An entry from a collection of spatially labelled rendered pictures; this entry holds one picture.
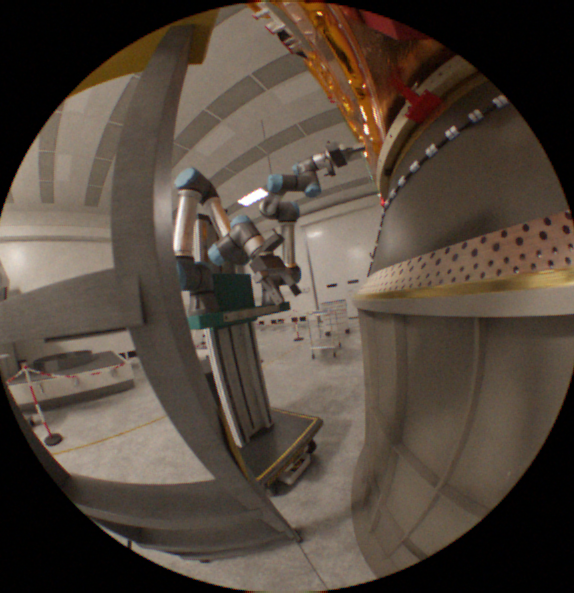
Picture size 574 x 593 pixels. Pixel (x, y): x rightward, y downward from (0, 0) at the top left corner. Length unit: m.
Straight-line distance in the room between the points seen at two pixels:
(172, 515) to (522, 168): 0.69
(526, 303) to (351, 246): 8.48
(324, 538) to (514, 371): 1.13
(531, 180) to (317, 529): 1.40
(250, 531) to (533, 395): 0.64
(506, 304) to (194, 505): 0.46
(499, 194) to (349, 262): 8.30
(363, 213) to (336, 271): 2.94
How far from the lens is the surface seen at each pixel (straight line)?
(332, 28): 0.71
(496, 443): 0.37
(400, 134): 0.76
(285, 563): 1.23
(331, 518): 1.30
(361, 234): 8.66
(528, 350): 0.29
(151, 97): 0.15
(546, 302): 0.23
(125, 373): 4.00
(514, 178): 0.37
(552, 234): 0.29
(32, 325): 0.16
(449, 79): 0.69
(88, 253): 7.63
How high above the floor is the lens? 1.19
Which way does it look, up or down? 2 degrees up
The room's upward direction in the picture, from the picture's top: 9 degrees counter-clockwise
